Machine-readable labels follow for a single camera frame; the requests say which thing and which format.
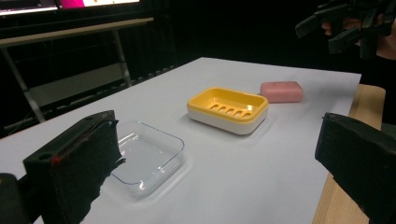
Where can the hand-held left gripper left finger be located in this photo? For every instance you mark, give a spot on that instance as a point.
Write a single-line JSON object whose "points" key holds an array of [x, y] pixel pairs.
{"points": [[68, 161]]}

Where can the yellow and white soap dish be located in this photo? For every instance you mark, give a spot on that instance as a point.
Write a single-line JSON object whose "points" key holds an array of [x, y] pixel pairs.
{"points": [[230, 116]]}

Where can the white table sheet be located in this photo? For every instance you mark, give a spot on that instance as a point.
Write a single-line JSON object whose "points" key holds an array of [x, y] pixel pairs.
{"points": [[236, 168]]}

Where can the pink soap bar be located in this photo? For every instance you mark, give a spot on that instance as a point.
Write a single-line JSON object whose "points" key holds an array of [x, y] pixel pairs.
{"points": [[281, 92]]}

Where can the metal frame side table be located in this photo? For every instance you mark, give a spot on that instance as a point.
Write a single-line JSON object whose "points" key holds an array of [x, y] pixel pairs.
{"points": [[77, 29]]}

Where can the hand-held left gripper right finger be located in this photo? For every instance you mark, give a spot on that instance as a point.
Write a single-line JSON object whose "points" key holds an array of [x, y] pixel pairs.
{"points": [[361, 158]]}

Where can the clear plastic soap dish lid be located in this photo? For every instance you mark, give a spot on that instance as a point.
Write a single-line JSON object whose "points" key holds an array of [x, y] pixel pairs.
{"points": [[146, 155]]}

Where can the monitor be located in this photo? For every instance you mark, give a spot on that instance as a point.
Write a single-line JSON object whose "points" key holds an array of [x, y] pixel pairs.
{"points": [[28, 5]]}

